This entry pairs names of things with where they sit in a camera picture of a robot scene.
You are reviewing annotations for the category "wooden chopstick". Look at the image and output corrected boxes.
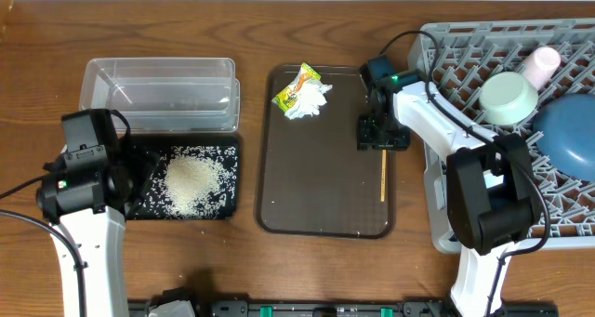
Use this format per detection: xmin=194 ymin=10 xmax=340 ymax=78
xmin=380 ymin=150 xmax=387 ymax=203

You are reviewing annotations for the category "white napkin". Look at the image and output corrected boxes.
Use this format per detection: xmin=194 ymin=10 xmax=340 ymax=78
xmin=284 ymin=80 xmax=333 ymax=120

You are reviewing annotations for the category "yellow green snack wrapper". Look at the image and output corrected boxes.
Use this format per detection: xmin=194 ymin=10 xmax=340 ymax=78
xmin=271 ymin=62 xmax=321 ymax=112

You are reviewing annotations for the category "mint green bowl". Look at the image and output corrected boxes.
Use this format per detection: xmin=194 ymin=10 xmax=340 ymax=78
xmin=479 ymin=72 xmax=538 ymax=125

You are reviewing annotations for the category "pink cup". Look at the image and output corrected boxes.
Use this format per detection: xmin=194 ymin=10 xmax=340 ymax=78
xmin=521 ymin=46 xmax=562 ymax=90

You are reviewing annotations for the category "dark blue plate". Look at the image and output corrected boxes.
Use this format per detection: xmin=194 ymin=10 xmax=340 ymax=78
xmin=533 ymin=94 xmax=594 ymax=182

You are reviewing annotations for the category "white rice pile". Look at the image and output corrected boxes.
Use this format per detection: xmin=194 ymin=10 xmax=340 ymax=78
xmin=146 ymin=144 xmax=239 ymax=219

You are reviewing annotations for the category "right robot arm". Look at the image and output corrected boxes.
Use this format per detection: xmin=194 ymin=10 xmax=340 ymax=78
xmin=357 ymin=65 xmax=542 ymax=316

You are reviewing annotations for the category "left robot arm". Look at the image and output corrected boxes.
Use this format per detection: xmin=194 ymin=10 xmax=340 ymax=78
xmin=36 ymin=109 xmax=159 ymax=316

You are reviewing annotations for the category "grey dishwasher rack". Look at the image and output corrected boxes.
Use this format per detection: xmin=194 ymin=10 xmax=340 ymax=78
xmin=408 ymin=19 xmax=594 ymax=250

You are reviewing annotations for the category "black waste tray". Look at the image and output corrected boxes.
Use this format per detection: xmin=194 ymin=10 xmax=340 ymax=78
xmin=121 ymin=133 xmax=242 ymax=222

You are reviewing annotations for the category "brown serving tray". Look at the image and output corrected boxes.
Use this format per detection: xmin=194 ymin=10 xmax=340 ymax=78
xmin=255 ymin=66 xmax=396 ymax=240

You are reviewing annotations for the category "clear plastic bin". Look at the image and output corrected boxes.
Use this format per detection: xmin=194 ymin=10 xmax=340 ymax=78
xmin=79 ymin=57 xmax=241 ymax=134

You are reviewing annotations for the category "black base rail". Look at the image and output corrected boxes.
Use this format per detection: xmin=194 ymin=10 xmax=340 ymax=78
xmin=129 ymin=286 xmax=559 ymax=317

